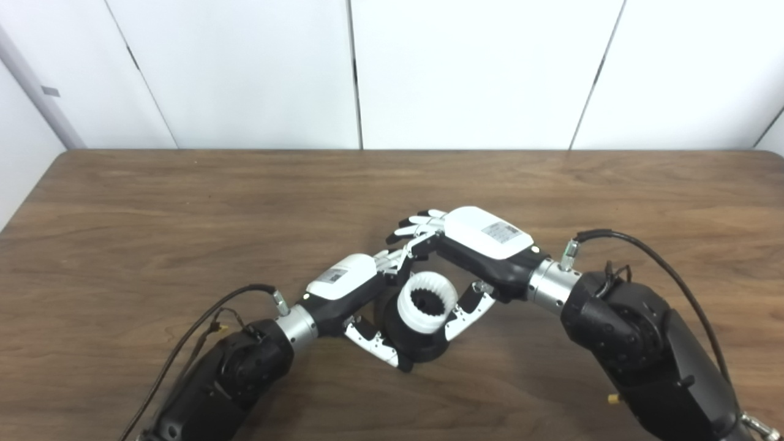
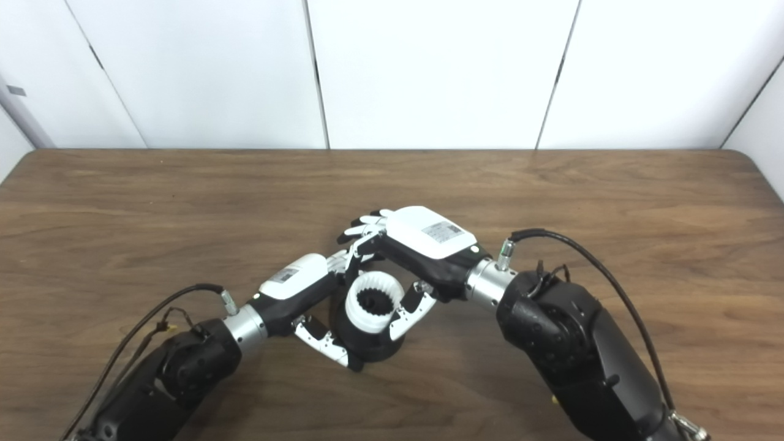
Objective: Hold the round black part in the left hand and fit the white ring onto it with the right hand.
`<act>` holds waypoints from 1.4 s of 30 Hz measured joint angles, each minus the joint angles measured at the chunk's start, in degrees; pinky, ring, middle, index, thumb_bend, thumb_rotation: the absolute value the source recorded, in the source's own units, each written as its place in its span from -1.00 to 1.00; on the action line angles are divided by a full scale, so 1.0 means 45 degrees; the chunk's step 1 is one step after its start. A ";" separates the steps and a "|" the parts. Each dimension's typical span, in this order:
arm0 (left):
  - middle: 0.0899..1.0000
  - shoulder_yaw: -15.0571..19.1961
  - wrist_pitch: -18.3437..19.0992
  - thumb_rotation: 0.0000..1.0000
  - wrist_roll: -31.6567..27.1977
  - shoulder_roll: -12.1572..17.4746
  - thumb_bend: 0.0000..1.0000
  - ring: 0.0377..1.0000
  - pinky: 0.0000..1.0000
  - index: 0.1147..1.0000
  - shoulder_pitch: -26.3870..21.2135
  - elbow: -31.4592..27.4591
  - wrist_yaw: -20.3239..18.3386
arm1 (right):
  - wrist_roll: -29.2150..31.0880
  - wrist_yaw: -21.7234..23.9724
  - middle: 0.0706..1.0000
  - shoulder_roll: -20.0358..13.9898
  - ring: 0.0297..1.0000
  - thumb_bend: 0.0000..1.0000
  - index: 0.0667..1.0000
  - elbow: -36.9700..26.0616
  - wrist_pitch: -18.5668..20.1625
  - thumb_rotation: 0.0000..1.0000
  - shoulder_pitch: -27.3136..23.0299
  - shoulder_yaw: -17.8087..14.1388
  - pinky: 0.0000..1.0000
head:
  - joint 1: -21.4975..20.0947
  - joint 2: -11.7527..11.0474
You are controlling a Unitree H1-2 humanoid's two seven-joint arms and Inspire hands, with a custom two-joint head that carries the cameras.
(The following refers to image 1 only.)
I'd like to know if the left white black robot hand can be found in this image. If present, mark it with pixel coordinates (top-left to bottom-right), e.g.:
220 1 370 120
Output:
300 248 417 372

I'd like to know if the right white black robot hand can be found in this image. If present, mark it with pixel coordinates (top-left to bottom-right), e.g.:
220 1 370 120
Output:
386 206 552 342

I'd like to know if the white toothed plastic ring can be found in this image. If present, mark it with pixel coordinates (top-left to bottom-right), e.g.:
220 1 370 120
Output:
397 272 458 334

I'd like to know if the round black plastic part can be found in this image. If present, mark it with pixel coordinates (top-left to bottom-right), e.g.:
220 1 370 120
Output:
374 279 454 363

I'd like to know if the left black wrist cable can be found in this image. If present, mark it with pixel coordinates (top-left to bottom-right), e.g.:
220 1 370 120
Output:
119 284 290 441

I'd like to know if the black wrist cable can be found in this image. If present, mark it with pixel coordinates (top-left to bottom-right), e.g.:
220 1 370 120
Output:
119 284 290 441
560 228 733 386

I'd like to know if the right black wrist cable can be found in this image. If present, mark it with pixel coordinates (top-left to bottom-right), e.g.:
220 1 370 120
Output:
560 228 733 386

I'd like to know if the grey wall corner strip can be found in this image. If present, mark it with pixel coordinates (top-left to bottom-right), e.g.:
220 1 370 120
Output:
0 24 86 151

